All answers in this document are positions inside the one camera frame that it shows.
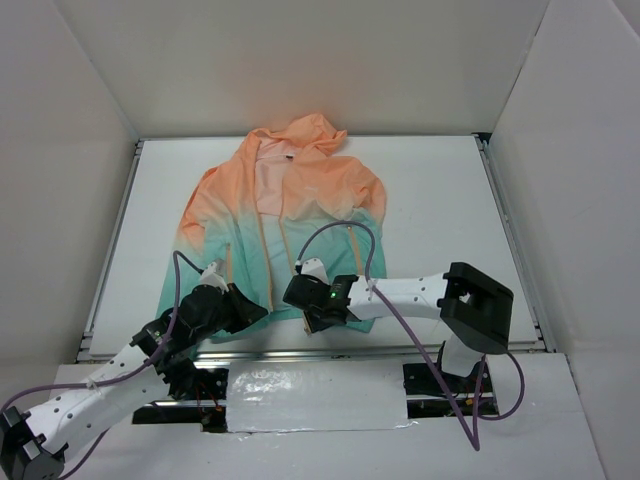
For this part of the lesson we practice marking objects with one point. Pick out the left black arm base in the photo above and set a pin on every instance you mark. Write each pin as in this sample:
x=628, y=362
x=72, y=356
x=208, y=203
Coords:
x=202, y=391

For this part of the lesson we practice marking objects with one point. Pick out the aluminium table rail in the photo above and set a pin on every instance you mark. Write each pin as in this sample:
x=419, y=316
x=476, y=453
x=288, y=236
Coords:
x=535, y=305
x=83, y=355
x=326, y=349

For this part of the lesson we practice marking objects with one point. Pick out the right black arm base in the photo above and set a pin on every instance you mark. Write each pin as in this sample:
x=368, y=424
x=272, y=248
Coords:
x=425, y=398

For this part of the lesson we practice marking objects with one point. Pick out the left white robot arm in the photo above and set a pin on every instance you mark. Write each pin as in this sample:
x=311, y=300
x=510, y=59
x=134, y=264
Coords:
x=155, y=365

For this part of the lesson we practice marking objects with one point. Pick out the orange and teal hooded jacket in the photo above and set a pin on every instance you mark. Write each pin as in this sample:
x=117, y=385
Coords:
x=283, y=194

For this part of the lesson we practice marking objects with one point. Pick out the white foil-taped cover panel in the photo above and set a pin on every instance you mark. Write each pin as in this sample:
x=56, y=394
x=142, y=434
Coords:
x=323, y=396

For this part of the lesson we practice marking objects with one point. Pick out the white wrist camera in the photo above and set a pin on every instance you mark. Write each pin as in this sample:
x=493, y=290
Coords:
x=213, y=275
x=313, y=267

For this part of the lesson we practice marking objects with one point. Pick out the left aluminium table rail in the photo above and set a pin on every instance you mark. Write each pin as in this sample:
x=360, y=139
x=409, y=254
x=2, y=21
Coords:
x=83, y=355

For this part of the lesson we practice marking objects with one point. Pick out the front aluminium table rail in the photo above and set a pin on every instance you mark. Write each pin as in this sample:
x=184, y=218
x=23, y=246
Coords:
x=326, y=349

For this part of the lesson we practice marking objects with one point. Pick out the right aluminium table rail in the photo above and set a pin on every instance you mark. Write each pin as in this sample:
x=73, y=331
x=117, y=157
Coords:
x=535, y=305

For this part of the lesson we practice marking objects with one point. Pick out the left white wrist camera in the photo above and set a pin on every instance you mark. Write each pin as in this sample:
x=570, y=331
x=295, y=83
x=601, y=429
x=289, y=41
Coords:
x=213, y=275

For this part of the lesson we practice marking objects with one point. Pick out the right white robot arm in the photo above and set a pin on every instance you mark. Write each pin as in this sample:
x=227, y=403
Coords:
x=476, y=308

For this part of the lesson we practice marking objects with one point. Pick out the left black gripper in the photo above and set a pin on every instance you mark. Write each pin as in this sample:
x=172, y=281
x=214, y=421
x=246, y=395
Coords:
x=240, y=307

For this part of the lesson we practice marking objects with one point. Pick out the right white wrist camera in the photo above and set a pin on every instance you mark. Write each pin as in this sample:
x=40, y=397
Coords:
x=313, y=267

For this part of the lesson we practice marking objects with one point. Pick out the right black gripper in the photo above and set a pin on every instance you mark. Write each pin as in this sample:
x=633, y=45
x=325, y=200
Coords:
x=298, y=293

